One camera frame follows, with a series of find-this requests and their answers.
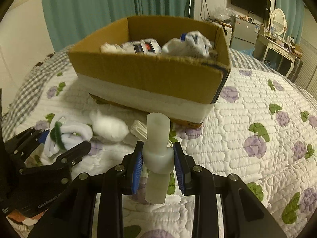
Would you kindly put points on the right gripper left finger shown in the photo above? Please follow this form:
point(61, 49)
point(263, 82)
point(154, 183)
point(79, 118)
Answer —
point(72, 213)

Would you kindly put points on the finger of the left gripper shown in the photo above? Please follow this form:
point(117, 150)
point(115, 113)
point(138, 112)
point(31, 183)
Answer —
point(64, 161)
point(23, 144)

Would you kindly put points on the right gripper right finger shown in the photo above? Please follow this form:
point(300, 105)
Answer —
point(242, 212)

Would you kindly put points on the white green sock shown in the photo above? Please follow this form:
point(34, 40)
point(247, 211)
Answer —
point(64, 134)

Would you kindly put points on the white cotton ball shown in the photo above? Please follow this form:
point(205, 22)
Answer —
point(108, 127)

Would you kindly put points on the grey checkered bed sheet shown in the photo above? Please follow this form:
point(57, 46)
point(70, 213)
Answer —
point(31, 90)

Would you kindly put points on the floral white quilt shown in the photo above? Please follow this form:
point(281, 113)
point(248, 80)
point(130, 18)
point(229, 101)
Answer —
point(261, 128)

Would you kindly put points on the large green curtain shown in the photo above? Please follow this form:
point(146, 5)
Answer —
point(69, 21)

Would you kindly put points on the patterned tissue pack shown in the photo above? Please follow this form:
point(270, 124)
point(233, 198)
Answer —
point(143, 46)

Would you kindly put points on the brown cardboard box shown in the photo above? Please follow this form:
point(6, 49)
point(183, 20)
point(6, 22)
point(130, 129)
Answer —
point(185, 89)

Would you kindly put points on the white dressing table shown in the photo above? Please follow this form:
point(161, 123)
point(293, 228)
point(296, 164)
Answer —
point(262, 47)

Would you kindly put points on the grey white cloth bundle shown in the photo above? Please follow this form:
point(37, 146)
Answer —
point(196, 46)

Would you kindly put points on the grey mini fridge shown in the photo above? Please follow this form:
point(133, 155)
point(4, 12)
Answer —
point(244, 35)

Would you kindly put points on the white hard suitcase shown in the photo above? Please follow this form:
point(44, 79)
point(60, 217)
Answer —
point(227, 28)

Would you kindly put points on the oval vanity mirror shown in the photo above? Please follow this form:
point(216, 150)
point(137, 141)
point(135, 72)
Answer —
point(278, 21)

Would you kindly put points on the clear plastic bag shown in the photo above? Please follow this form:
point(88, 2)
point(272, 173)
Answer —
point(223, 14)

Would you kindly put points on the white flat mop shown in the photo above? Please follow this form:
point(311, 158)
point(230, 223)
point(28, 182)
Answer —
point(191, 6)

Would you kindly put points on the green window curtain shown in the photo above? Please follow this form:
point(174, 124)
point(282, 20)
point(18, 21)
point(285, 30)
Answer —
point(294, 14)

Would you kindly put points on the black wall television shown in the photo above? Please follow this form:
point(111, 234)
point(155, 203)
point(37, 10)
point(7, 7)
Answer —
point(260, 8)

